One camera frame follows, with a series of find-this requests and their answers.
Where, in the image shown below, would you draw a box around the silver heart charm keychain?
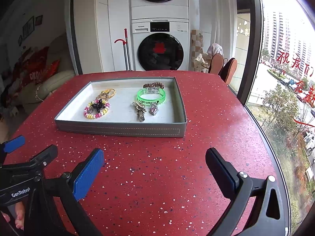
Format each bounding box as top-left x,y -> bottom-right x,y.
149,101 -> 159,116

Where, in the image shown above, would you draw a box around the red window decal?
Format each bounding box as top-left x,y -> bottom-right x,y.
276,49 -> 315,104

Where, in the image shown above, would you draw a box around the small red patterned cushion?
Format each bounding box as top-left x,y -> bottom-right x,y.
32,59 -> 61,84

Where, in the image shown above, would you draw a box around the black window frame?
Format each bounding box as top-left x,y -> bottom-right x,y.
237,0 -> 262,106

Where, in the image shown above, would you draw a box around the black star hair clip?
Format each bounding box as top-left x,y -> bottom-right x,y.
89,99 -> 105,118

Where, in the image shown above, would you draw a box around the large red cushion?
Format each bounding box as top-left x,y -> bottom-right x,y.
12,47 -> 50,86

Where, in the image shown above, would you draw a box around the white beaded cord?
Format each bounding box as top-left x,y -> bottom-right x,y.
36,84 -> 46,101

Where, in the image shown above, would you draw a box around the cream leather sofa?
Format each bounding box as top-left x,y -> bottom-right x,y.
15,33 -> 75,113

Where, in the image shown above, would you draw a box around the grey sliding door frame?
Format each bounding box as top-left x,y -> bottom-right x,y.
70,0 -> 83,75

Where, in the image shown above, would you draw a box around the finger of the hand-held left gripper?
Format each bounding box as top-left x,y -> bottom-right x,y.
28,145 -> 58,175
0,135 -> 26,164

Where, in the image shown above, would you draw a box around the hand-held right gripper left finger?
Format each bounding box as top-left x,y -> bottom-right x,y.
44,148 -> 105,236

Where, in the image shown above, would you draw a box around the wall picture frames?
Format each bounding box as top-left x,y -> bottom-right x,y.
17,15 -> 43,46

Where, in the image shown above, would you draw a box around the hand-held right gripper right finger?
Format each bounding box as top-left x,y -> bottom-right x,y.
205,148 -> 293,236

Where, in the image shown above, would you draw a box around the braided rope bracelet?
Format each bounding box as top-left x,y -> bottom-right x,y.
98,91 -> 111,104

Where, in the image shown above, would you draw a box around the grey jewelry tray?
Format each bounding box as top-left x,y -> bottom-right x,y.
54,77 -> 187,138

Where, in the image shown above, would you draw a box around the orange slipper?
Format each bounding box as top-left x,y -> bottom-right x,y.
209,53 -> 224,75
219,58 -> 238,85

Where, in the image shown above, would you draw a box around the silver bow hair clip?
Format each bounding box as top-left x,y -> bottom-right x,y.
132,101 -> 148,122

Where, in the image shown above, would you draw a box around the person's left hand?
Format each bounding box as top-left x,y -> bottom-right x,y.
0,200 -> 25,231

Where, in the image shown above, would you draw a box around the red handled mop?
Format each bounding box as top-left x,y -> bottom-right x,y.
114,29 -> 132,70

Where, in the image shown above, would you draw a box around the brown beaded bracelet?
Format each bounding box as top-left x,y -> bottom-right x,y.
143,81 -> 165,90

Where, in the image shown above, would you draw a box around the pink towel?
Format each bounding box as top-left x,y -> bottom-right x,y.
207,43 -> 223,57

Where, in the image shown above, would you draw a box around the white washing machine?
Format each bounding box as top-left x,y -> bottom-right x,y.
131,20 -> 190,71

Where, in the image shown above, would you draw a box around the white paper bag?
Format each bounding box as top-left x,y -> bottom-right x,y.
194,53 -> 212,73

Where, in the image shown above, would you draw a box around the pink yellow bead bracelet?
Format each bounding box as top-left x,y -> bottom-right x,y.
83,100 -> 110,120

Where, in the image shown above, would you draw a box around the green translucent bangle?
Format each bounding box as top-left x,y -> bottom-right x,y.
136,87 -> 166,106

